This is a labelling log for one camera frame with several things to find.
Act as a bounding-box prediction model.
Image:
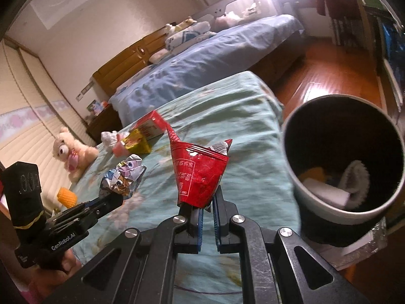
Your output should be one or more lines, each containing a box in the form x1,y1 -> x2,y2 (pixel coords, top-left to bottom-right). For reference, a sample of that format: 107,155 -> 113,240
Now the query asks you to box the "cream teddy bear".
52,127 -> 99,182

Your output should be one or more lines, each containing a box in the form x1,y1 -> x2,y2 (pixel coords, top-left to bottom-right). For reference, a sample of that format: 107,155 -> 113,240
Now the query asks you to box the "pink plush toy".
215,11 -> 244,29

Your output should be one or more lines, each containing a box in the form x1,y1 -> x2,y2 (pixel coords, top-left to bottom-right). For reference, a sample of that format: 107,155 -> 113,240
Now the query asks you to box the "orange pink wrapper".
111,135 -> 130,157

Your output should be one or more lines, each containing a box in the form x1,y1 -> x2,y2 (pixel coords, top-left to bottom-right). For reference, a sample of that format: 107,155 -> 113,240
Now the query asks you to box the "grey bed guard rail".
190,0 -> 279,29

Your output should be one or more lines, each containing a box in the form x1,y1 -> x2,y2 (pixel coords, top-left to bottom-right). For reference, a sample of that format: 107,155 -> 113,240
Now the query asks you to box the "red paper box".
134,110 -> 167,140

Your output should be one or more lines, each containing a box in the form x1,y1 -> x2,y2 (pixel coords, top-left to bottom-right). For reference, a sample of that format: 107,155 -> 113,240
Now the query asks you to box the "wall switch panel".
76,82 -> 94,100

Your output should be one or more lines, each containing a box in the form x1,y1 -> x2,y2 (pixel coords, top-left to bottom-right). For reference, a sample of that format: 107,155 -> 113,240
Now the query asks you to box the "wooden headboard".
92,25 -> 171,97

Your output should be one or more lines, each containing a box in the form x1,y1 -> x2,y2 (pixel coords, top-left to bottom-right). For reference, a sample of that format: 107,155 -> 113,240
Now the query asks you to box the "white trash bin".
280,94 -> 405,248

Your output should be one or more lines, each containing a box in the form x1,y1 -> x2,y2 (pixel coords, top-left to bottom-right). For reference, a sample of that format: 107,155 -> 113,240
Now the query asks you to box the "green floral tablecloth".
52,71 -> 301,304

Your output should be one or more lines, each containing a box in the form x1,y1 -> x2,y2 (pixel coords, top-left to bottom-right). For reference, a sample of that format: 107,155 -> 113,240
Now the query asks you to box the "bed with blue sheet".
109,14 -> 306,127

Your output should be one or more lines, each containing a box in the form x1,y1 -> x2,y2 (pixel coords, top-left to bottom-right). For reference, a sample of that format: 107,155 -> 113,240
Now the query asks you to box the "white foam fruit net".
340,160 -> 371,211

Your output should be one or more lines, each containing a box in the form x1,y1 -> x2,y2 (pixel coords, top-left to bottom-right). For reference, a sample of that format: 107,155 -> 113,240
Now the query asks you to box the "blue cartoon print pillow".
165,22 -> 212,51

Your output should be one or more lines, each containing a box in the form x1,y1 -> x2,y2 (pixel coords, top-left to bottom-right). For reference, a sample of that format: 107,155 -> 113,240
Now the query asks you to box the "wooden nightstand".
86,104 -> 122,143

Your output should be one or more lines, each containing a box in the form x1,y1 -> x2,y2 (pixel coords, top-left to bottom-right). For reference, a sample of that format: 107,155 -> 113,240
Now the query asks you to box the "small pink white pillow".
149,49 -> 171,64

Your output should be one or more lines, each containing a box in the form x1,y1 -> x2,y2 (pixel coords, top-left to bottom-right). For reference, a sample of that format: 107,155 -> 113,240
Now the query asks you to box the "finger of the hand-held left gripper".
73,192 -> 125,229
58,196 -> 110,219

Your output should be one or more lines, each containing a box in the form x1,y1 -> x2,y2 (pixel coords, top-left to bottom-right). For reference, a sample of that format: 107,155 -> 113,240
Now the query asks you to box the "person's left hand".
30,249 -> 83,303

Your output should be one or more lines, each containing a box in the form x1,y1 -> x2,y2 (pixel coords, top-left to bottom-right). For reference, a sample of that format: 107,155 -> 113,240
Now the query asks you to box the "white yellow plush toy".
165,17 -> 197,34

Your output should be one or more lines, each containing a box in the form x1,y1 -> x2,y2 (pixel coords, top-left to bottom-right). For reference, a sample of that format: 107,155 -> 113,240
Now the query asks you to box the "cartoon print wrapper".
100,154 -> 147,201

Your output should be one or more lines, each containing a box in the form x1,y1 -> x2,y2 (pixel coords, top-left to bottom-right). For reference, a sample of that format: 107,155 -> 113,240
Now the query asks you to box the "yellow packet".
123,129 -> 152,154

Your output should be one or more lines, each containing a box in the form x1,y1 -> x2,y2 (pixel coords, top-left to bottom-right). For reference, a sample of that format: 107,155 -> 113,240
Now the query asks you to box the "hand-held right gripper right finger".
212,193 -> 369,304

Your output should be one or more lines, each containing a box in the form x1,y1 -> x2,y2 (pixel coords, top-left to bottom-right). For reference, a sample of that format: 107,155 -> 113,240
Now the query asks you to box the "white sliding closet door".
0,38 -> 95,191

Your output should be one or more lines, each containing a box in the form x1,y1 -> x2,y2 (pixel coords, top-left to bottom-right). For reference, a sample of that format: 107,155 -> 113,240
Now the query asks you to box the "white foam block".
302,177 -> 350,210

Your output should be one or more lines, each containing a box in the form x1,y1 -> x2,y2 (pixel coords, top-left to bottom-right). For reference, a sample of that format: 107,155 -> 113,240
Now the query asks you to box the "red snack wrapper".
165,121 -> 233,210

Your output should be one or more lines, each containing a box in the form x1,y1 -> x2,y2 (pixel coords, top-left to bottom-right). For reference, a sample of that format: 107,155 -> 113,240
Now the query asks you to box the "white tissue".
100,130 -> 119,148

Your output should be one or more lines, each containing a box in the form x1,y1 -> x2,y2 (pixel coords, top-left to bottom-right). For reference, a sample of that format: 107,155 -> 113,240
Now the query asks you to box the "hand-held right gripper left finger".
41,204 -> 205,304

